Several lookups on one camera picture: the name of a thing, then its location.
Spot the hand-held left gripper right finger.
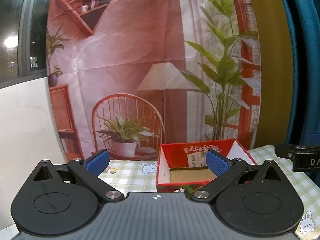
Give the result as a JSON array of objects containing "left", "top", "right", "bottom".
[{"left": 191, "top": 149, "right": 288, "bottom": 202}]

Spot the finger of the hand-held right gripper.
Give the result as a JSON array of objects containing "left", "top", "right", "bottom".
[{"left": 275, "top": 144, "right": 320, "bottom": 158}]

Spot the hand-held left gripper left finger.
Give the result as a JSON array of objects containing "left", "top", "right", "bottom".
[{"left": 32, "top": 149, "right": 125, "bottom": 202}]

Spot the red strawberry cardboard box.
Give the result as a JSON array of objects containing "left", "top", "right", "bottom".
[{"left": 155, "top": 138, "right": 258, "bottom": 193}]

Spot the checked bunny tablecloth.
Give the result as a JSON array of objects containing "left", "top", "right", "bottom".
[{"left": 97, "top": 144, "right": 320, "bottom": 238}]

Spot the blue curtain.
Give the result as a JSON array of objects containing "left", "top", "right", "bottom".
[{"left": 276, "top": 0, "right": 320, "bottom": 147}]

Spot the printed room backdrop cloth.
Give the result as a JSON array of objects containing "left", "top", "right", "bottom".
[{"left": 46, "top": 0, "right": 262, "bottom": 161}]

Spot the window with grey frame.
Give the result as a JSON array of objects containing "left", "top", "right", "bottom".
[{"left": 0, "top": 0, "right": 60, "bottom": 89}]

